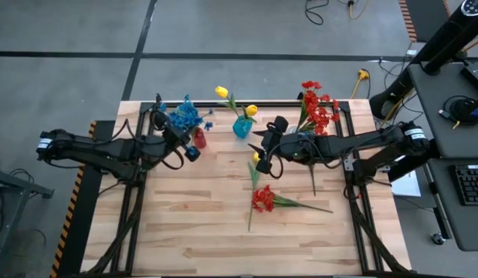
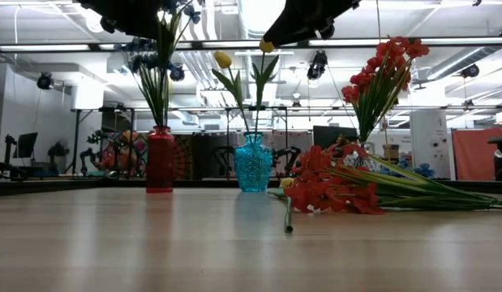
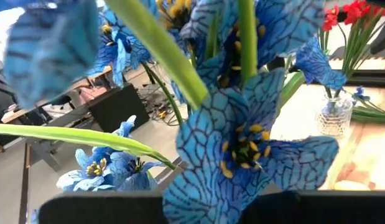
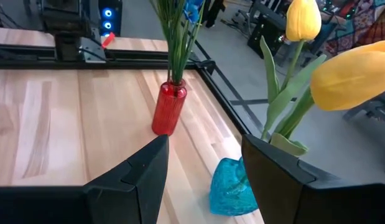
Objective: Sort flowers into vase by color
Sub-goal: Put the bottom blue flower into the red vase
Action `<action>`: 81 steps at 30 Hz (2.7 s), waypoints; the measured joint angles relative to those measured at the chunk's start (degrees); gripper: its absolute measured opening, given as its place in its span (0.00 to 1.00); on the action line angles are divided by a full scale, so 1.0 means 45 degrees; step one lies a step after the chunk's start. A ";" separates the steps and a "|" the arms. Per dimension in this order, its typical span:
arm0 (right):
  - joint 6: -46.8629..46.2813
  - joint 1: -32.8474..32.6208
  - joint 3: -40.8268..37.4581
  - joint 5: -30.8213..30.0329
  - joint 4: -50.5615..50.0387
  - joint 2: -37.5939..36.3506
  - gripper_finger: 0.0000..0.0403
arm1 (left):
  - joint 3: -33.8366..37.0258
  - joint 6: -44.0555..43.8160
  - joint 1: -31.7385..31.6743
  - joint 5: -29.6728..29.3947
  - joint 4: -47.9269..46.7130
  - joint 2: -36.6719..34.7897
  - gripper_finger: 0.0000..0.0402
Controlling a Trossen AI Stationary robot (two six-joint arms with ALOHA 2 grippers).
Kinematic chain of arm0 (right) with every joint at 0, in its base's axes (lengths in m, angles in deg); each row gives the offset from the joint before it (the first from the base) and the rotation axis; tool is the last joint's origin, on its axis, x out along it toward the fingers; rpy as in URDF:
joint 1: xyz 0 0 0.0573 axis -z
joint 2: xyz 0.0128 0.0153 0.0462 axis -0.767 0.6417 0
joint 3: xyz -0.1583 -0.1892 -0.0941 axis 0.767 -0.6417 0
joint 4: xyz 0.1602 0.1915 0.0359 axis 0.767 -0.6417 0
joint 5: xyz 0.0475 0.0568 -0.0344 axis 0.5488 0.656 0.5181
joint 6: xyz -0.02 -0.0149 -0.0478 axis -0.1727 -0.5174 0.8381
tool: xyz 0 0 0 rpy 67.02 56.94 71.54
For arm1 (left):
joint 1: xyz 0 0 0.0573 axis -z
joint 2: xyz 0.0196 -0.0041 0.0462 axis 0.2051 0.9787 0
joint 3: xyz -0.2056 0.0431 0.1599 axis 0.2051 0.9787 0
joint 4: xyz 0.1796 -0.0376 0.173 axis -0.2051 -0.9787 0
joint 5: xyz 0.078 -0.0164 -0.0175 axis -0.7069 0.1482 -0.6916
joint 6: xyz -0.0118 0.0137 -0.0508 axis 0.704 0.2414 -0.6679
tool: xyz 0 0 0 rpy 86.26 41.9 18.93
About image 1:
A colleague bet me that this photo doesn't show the black tower fan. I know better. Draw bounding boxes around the black tower fan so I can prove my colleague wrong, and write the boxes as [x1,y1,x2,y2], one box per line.
[368,0,478,121]

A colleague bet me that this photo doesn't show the black mat with striped edge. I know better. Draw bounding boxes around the black mat with striped edge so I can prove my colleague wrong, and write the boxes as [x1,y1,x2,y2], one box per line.
[398,0,452,43]

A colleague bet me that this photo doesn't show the turquoise glass vase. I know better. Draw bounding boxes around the turquoise glass vase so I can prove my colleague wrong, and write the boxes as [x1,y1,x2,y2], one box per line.
[232,114,253,140]

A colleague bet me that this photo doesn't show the black cable bundle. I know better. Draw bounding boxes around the black cable bundle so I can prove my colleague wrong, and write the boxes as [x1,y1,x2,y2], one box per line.
[83,181,147,276]
[344,185,415,276]

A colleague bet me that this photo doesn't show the black plate with hazard stripes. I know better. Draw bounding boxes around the black plate with hazard stripes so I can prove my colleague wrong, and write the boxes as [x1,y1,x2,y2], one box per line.
[49,120,117,278]

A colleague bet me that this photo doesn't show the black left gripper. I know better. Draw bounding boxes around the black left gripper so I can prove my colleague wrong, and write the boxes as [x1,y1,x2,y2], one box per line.
[151,109,201,163]

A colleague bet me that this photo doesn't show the yellow power plug with cable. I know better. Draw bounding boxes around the yellow power plug with cable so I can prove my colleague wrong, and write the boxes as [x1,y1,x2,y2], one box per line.
[349,68,371,100]

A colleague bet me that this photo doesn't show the grey metal stand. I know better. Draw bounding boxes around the grey metal stand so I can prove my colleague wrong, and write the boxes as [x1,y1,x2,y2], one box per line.
[0,156,55,278]

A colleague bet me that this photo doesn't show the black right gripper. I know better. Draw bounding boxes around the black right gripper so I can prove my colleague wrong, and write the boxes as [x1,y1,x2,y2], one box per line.
[248,114,301,175]

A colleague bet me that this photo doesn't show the red glass vase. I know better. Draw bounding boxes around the red glass vase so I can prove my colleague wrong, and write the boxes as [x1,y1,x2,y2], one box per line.
[192,126,208,150]

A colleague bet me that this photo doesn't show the yellow floor cable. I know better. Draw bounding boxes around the yellow floor cable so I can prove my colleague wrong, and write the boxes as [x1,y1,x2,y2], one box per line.
[347,0,373,20]

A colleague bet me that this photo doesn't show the black aluminium table frame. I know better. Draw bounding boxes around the black aluminium table frame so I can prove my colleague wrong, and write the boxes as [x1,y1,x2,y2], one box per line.
[109,100,413,277]

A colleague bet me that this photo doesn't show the grey desk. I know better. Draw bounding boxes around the grey desk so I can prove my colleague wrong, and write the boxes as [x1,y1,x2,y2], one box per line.
[407,61,478,253]

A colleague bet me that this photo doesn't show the white paper sheet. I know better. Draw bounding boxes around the white paper sheet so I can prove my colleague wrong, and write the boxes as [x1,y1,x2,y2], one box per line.
[391,173,422,198]

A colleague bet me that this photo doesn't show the red artificial flower bunch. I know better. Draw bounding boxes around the red artificial flower bunch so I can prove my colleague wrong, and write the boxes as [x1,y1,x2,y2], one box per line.
[294,80,332,134]
[250,184,334,214]
[300,94,341,136]

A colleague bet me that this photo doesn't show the black keyboard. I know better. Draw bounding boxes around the black keyboard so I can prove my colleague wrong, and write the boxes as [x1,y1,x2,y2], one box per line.
[453,164,478,207]

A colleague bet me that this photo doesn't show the black floor cable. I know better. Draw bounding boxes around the black floor cable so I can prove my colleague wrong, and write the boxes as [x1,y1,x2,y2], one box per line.
[303,0,331,26]

